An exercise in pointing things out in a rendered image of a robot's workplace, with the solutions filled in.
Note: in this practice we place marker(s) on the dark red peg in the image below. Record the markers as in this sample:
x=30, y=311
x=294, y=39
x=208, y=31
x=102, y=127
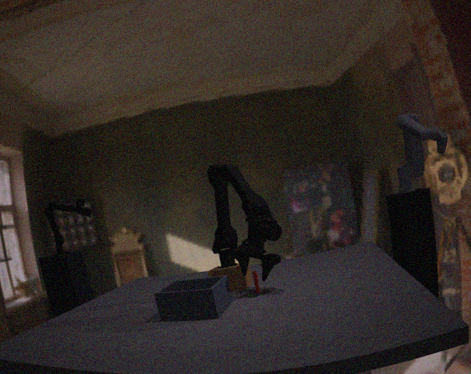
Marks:
x=255, y=277

